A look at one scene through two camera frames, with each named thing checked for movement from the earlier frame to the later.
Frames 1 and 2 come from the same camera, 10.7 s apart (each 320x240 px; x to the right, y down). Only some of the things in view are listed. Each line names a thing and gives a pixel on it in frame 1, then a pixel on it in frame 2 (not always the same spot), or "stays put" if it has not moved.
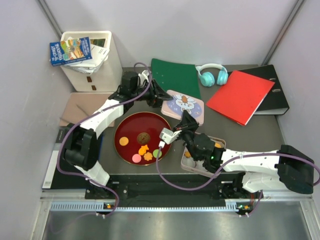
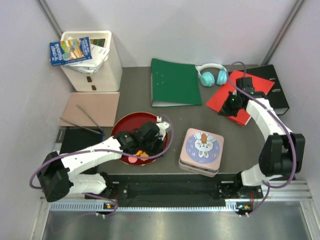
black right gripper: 188,123 to 225,110
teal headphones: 207,79 stays put
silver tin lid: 175,107 to 201,153
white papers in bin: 90,66 stays put
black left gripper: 157,95 to 159,139
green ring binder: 178,78 stays put
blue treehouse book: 70,51 stays put
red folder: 240,96 stays put
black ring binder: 274,102 stays put
